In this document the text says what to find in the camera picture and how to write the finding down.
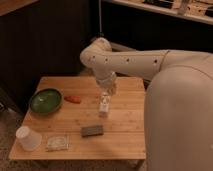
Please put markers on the clear plastic cup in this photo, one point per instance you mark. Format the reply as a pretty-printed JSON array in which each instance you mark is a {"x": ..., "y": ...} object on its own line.
[{"x": 28, "y": 138}]

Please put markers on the white spray bottle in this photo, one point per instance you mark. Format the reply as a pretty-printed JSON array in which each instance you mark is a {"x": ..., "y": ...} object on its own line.
[{"x": 104, "y": 104}]

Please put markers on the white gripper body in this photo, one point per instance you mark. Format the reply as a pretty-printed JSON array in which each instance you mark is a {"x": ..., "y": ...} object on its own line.
[{"x": 107, "y": 82}]

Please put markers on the white shelf with clutter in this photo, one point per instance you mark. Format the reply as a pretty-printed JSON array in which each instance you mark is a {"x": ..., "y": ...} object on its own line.
[{"x": 194, "y": 10}]

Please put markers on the wooden table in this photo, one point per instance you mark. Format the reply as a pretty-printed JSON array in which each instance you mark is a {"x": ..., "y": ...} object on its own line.
[{"x": 80, "y": 132}]

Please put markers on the white vertical pole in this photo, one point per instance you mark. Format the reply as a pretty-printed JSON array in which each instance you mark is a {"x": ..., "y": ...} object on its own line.
[{"x": 101, "y": 34}]

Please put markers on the green bowl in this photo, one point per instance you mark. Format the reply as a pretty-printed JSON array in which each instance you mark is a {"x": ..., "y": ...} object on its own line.
[{"x": 45, "y": 101}]

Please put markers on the orange carrot toy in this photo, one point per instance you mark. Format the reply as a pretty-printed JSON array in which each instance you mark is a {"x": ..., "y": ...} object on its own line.
[{"x": 73, "y": 99}]

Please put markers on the clear plastic packet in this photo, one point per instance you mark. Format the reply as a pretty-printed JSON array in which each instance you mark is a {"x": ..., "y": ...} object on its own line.
[{"x": 56, "y": 143}]

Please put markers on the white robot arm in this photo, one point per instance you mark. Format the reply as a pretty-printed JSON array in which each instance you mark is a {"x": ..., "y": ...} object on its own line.
[{"x": 178, "y": 109}]

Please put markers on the grey sponge block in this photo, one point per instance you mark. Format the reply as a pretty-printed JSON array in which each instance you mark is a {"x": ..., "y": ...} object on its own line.
[{"x": 92, "y": 131}]

